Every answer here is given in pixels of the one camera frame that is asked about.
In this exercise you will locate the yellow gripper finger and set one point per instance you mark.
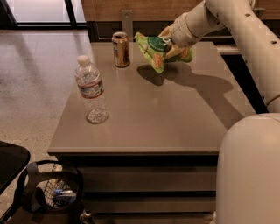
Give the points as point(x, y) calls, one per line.
point(173, 50)
point(166, 32)

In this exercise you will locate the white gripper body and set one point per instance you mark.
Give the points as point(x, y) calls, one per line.
point(181, 32)

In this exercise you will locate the green rice chip bag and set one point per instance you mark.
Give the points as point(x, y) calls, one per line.
point(155, 50)

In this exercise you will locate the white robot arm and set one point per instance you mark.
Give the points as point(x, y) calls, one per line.
point(248, 170)

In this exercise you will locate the orange soda can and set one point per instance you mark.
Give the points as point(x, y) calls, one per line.
point(121, 48)

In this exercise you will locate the grey drawer cabinet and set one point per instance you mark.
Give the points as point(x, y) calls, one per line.
point(155, 158)

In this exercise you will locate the clear plastic water bottle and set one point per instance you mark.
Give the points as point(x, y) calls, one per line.
point(90, 84)

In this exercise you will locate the black chair seat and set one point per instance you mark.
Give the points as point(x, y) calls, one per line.
point(13, 159)

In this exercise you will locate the left metal wall bracket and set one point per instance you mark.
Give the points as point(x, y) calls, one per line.
point(127, 23)

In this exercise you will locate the black wire mesh basket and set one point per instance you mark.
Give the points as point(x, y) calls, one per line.
point(48, 192)

